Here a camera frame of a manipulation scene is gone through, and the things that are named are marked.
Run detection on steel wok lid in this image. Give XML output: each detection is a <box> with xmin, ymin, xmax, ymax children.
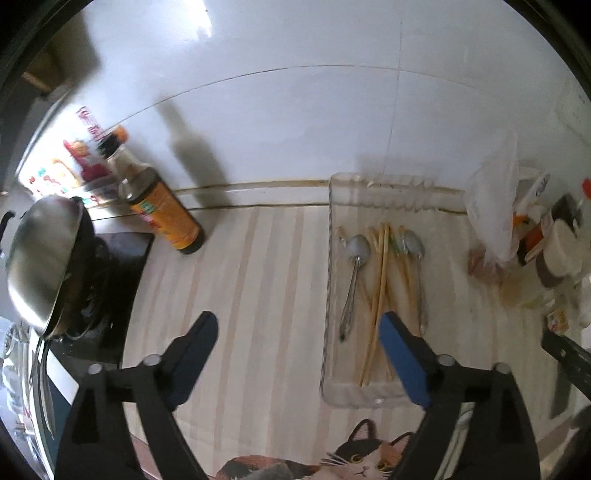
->
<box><xmin>1</xmin><ymin>195</ymin><xmax>87</xmax><ymax>338</ymax></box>

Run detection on colourful wall stickers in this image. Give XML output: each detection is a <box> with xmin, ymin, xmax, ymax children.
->
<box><xmin>16</xmin><ymin>105</ymin><xmax>118</xmax><ymax>207</ymax></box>

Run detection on black gas stove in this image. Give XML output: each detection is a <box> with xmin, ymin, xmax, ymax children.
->
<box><xmin>50</xmin><ymin>232</ymin><xmax>154</xmax><ymax>376</ymax></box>

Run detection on striped cat table cloth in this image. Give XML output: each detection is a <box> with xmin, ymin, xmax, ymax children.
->
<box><xmin>119</xmin><ymin>202</ymin><xmax>591</xmax><ymax>480</ymax></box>

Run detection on jar with cream lid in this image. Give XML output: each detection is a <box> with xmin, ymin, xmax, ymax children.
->
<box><xmin>533</xmin><ymin>220</ymin><xmax>583</xmax><ymax>306</ymax></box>

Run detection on steel spoon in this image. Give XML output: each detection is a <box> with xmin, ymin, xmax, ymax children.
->
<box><xmin>339</xmin><ymin>234</ymin><xmax>370</xmax><ymax>342</ymax></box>
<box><xmin>402</xmin><ymin>229</ymin><xmax>427</xmax><ymax>336</ymax></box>

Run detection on soy sauce bottle orange label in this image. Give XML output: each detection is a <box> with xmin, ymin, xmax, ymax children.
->
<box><xmin>98</xmin><ymin>133</ymin><xmax>205</xmax><ymax>255</ymax></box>

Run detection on clear plastic organizer bin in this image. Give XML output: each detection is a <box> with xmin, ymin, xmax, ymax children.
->
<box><xmin>321</xmin><ymin>173</ymin><xmax>470</xmax><ymax>409</ymax></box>

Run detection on clear plastic bag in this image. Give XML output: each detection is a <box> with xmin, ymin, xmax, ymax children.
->
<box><xmin>464</xmin><ymin>132</ymin><xmax>519</xmax><ymax>264</ymax></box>

